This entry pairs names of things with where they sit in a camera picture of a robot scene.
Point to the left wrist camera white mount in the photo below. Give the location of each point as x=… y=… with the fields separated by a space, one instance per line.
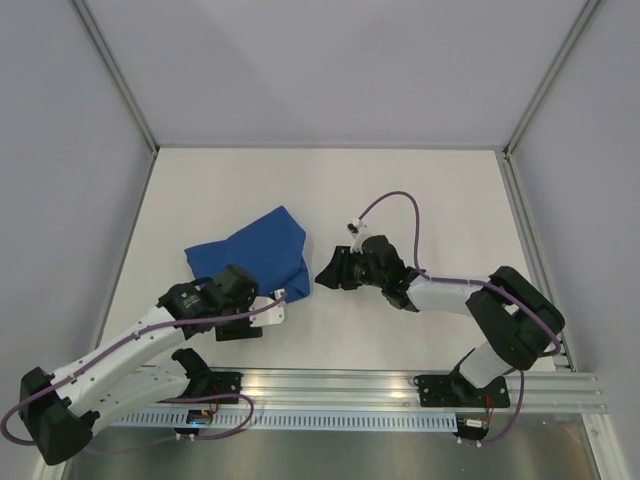
x=268 y=310

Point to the slotted cable duct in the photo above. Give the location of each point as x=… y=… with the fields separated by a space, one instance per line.
x=294 y=420

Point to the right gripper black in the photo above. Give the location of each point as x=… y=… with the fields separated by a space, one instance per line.
x=345 y=268

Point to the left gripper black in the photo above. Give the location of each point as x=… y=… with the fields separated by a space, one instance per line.
x=239 y=330

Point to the aluminium side rail right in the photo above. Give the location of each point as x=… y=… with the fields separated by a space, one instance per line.
x=525 y=225

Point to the blue surgical drape cloth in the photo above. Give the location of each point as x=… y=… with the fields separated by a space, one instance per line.
x=270 y=249

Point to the aluminium frame post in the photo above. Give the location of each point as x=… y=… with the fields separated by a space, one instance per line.
x=100 y=44
x=585 y=16

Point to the aluminium frame post left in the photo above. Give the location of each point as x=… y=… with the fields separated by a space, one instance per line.
x=100 y=44

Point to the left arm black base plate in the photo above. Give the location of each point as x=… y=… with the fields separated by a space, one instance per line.
x=213 y=387

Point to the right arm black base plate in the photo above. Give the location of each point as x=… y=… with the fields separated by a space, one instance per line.
x=453 y=391

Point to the aluminium front rail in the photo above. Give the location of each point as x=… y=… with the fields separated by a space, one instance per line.
x=371 y=390

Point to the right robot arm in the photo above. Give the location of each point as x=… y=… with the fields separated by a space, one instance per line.
x=518 y=322

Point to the aluminium frame post right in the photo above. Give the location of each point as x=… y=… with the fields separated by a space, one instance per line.
x=585 y=16

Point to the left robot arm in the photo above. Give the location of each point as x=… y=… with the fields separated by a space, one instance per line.
x=65 y=409

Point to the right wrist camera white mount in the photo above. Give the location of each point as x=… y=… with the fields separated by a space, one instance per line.
x=359 y=232

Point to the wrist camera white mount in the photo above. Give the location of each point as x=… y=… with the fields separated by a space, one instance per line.
x=268 y=310
x=359 y=232

